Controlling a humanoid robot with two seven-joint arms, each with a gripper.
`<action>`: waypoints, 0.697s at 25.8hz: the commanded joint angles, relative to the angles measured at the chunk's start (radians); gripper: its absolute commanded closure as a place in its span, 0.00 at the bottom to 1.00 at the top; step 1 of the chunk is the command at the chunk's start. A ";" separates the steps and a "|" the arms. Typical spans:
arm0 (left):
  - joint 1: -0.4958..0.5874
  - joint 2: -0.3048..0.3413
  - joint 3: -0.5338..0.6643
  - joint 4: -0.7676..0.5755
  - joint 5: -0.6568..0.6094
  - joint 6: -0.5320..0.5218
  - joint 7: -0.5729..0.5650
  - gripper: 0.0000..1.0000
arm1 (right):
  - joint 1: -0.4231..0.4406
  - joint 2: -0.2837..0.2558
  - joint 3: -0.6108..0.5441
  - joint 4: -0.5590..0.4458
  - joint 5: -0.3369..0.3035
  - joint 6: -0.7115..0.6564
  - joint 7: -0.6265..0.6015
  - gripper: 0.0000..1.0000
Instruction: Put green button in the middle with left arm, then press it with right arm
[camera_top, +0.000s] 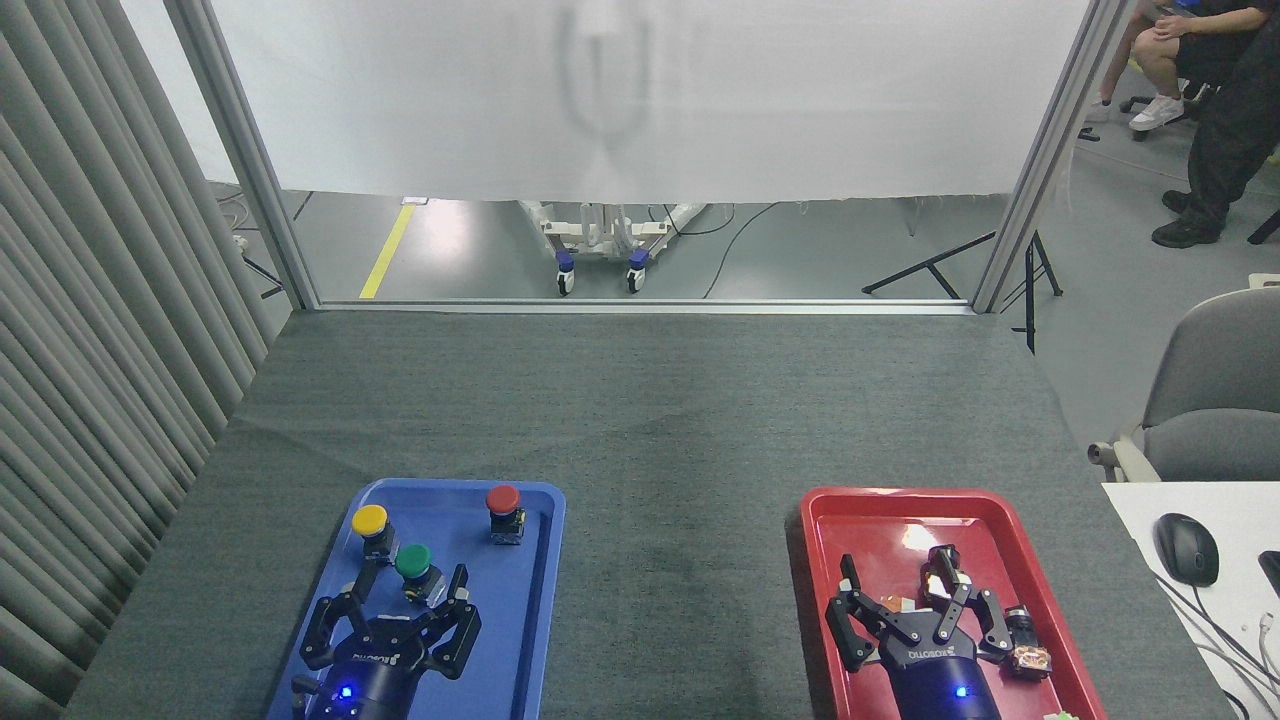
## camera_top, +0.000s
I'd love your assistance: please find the yellow floor tape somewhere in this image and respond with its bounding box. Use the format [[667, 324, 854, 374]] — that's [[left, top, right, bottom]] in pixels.
[[359, 203, 416, 300]]

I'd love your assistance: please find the black floor cable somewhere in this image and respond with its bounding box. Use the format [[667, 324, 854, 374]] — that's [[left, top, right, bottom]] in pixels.
[[703, 202, 781, 299]]

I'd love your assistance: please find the black computer mouse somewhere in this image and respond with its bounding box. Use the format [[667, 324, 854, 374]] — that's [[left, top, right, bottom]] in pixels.
[[1154, 513, 1220, 587]]

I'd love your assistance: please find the red plastic tray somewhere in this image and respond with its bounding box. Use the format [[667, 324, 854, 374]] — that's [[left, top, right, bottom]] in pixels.
[[799, 487, 1109, 720]]

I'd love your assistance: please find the red push button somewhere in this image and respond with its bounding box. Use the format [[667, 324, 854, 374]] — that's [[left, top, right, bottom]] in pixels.
[[485, 484, 527, 546]]

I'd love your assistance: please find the grey pleated curtain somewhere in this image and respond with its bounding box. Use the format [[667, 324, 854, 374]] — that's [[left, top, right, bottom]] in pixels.
[[0, 0, 276, 720]]

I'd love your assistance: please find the black switch with copper contacts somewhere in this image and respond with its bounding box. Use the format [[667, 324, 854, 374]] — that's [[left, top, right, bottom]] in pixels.
[[1003, 605, 1054, 681]]

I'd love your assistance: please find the yellow push button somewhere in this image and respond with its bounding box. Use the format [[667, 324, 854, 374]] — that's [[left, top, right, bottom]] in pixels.
[[351, 504, 400, 566]]

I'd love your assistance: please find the blue plastic tray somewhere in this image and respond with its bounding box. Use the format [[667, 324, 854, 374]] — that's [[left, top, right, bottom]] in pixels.
[[265, 478, 567, 720]]

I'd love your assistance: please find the standing person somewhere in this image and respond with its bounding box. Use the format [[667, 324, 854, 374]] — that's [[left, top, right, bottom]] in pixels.
[[1152, 15, 1280, 249]]

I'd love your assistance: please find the white hanging sheet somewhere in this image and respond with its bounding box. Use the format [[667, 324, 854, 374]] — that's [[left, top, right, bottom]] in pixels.
[[120, 0, 1096, 205]]

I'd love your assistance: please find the white stand on wheels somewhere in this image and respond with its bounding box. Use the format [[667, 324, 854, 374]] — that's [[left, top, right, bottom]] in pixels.
[[520, 200, 707, 296]]

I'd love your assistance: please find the black tripod stand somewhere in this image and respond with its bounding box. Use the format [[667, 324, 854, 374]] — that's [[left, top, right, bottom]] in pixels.
[[862, 230, 1064, 355]]

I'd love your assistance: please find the black mouse cable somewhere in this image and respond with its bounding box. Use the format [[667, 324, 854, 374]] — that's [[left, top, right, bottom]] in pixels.
[[1150, 570, 1280, 701]]

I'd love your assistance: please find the silver frame rail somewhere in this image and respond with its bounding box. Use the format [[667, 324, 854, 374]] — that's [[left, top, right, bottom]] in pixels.
[[300, 298, 976, 317]]

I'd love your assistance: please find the grey upholstered chair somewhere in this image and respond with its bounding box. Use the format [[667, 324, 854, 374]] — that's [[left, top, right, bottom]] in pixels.
[[1088, 287, 1280, 483]]

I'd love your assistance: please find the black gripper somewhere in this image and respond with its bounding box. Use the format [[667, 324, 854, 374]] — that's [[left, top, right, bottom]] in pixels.
[[299, 558, 484, 720], [825, 545, 1021, 720]]

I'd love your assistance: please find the white desk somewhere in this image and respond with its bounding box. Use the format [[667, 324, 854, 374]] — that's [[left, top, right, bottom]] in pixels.
[[1102, 482, 1280, 720]]

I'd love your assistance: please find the silver frame post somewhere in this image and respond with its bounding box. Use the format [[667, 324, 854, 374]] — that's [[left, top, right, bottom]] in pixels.
[[165, 0, 321, 311], [970, 0, 1136, 314]]

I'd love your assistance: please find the black office chair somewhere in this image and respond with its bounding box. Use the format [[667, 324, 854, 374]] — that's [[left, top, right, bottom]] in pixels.
[[1118, 78, 1219, 142]]

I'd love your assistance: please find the seated person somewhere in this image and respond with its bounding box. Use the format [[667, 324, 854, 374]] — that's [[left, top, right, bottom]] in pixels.
[[1085, 0, 1273, 132]]

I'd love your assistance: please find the green push button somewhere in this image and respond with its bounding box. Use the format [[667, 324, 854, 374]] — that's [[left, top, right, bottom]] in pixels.
[[393, 543, 444, 605]]

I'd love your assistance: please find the black and white switch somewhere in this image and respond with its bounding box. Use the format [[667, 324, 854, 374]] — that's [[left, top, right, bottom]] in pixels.
[[920, 565, 966, 607]]

